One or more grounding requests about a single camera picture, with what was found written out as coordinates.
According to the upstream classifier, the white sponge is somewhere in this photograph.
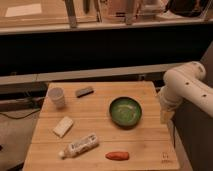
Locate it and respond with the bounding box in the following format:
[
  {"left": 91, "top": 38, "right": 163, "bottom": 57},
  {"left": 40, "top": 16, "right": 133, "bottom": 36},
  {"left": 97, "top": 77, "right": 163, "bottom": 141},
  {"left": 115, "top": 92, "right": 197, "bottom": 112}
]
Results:
[{"left": 53, "top": 117, "right": 73, "bottom": 138}]

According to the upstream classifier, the orange carrot toy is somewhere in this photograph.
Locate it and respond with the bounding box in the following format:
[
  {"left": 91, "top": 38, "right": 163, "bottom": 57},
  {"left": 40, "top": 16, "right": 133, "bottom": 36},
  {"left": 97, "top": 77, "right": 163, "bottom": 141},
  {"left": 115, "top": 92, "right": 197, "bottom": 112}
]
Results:
[{"left": 105, "top": 151, "right": 129, "bottom": 161}]

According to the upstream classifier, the white plastic bottle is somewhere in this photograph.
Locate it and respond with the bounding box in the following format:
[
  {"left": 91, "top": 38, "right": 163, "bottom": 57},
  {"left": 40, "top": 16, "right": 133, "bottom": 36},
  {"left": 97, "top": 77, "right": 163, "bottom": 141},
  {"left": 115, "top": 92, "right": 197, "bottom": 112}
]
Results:
[{"left": 59, "top": 133, "right": 99, "bottom": 159}]

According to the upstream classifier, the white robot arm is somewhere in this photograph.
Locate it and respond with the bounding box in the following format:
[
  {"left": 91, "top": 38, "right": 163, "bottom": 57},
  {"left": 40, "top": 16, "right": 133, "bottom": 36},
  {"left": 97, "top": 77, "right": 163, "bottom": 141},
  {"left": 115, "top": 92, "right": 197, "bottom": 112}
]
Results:
[{"left": 158, "top": 61, "right": 213, "bottom": 124}]

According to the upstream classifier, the metal table leg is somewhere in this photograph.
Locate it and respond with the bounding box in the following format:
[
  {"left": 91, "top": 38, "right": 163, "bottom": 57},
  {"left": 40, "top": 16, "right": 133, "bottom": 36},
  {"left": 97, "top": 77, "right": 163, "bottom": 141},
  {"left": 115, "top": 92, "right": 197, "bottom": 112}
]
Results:
[{"left": 64, "top": 0, "right": 77, "bottom": 28}]

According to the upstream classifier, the translucent plastic cup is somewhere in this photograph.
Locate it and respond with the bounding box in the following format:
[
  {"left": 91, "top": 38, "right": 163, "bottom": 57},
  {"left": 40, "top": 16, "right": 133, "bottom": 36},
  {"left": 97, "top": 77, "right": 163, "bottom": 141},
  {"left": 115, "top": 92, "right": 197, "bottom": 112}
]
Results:
[{"left": 48, "top": 87, "right": 65, "bottom": 109}]

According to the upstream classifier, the black cable on floor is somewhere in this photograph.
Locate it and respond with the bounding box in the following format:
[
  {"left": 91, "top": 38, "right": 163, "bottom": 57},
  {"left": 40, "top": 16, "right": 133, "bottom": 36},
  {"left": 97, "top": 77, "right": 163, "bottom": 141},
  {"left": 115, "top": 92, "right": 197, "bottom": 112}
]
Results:
[{"left": 0, "top": 108, "right": 41, "bottom": 121}]

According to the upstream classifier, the green ceramic bowl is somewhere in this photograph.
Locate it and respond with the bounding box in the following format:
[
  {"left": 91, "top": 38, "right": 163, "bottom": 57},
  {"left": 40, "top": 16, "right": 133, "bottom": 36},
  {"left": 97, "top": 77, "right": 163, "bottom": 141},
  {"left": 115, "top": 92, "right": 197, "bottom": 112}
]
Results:
[{"left": 109, "top": 97, "right": 142, "bottom": 127}]

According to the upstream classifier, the grey rectangular block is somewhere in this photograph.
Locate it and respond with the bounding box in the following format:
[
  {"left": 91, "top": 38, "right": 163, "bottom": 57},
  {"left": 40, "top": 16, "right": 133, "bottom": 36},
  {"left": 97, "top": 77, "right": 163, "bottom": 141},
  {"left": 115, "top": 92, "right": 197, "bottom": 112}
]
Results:
[{"left": 75, "top": 86, "right": 94, "bottom": 98}]

